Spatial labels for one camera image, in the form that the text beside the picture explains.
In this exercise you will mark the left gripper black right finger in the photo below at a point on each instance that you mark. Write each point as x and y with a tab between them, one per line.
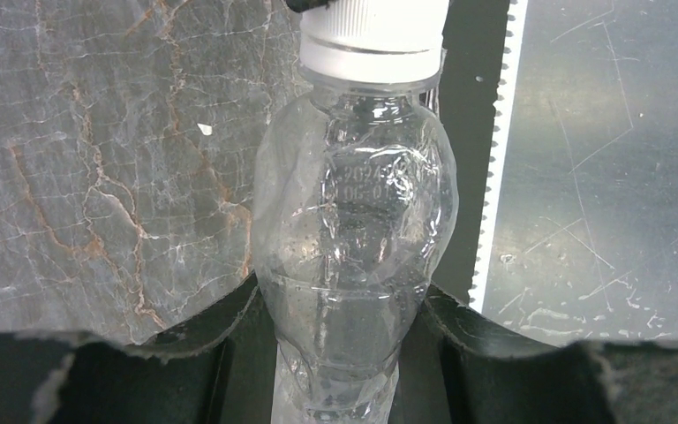
457	366

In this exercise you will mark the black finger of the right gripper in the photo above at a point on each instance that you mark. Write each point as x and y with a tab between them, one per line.
300	6

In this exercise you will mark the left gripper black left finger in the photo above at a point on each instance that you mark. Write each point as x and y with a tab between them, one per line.
216	367

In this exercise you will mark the clear bottle with blue-white cap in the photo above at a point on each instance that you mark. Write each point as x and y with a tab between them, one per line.
355	201

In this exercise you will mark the slotted grey cable duct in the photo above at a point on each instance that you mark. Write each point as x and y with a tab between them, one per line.
503	107

